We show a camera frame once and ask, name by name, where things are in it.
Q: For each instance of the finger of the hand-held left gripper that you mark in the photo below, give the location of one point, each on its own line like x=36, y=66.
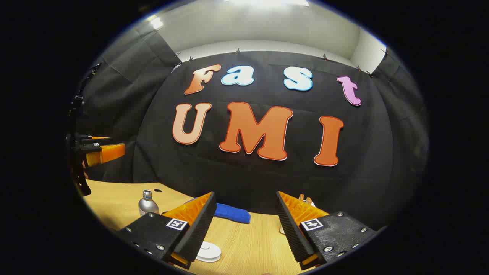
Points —
x=107, y=152
x=89, y=140

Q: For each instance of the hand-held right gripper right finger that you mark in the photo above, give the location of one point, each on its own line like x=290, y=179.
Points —
x=292, y=229

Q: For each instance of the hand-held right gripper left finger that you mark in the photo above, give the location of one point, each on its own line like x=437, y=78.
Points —
x=198, y=229

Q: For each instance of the white teacup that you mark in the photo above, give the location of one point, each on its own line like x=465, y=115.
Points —
x=214, y=255

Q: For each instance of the silver water bottle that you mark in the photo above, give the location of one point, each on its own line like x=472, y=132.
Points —
x=148, y=205

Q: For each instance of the cream toaster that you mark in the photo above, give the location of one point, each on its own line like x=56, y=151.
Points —
x=312, y=204

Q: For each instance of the white saucer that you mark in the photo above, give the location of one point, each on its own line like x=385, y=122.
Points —
x=206, y=260

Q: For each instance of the blue folded cloth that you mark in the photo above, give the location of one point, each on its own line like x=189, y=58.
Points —
x=233, y=213

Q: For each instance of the black backdrop cloth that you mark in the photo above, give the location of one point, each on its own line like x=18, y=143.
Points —
x=244, y=179

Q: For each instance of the ceiling light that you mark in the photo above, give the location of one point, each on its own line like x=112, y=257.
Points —
x=156, y=23
x=267, y=2

